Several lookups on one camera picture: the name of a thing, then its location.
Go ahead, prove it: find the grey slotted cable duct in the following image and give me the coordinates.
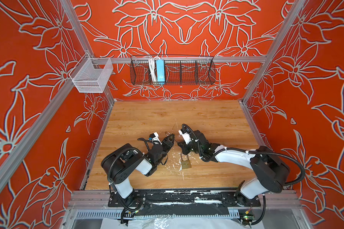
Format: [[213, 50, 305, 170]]
[[74, 209, 240, 220]]

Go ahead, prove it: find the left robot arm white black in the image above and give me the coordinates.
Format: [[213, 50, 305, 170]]
[[101, 132, 175, 212]]

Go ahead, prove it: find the light blue box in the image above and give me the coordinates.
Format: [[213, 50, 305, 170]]
[[156, 59, 165, 85]]

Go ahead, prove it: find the white cables bundle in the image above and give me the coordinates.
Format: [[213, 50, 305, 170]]
[[148, 57, 158, 84]]

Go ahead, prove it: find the black wire basket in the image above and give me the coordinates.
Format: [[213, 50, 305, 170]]
[[130, 54, 216, 86]]

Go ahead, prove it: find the long-shackle brass padlock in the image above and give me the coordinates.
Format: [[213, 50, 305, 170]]
[[181, 153, 192, 169]]

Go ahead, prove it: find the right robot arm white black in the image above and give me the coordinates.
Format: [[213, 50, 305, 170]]
[[178, 124, 306, 205]]

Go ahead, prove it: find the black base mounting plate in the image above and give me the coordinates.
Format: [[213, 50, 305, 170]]
[[108, 188, 261, 216]]

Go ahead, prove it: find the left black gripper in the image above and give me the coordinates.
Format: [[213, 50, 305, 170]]
[[154, 134, 174, 167]]

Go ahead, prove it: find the white wire basket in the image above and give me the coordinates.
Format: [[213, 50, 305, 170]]
[[69, 52, 114, 93]]

